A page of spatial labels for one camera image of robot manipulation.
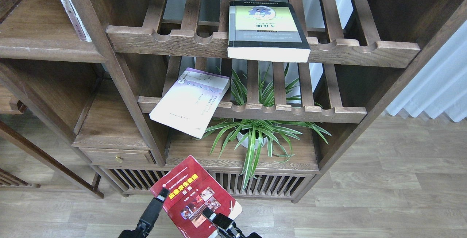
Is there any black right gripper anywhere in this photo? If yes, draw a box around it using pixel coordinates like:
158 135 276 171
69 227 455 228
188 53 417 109
203 208 261 238

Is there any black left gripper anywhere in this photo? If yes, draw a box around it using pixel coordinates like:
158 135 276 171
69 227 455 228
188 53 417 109
118 188 169 238

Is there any red book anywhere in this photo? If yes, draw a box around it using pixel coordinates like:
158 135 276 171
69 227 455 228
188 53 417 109
150 155 243 238

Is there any white and purple book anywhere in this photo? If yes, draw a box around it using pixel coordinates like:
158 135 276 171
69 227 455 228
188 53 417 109
150 67 229 139

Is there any white plant pot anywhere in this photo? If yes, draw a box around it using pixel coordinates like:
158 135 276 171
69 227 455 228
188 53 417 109
237 130 269 149

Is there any green spider plant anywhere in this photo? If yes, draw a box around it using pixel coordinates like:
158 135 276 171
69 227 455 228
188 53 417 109
202 64 331 190

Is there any dark wooden bookshelf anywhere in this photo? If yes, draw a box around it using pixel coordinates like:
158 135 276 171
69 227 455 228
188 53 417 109
1 0 466 203

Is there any thin white upright book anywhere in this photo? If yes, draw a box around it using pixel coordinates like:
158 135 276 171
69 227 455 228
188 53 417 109
60 0 92 42

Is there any yellow and black book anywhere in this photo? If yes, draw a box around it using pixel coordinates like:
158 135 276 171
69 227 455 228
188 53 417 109
227 0 310 63

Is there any white curtain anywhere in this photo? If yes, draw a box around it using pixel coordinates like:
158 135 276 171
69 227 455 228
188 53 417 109
386 22 467 122

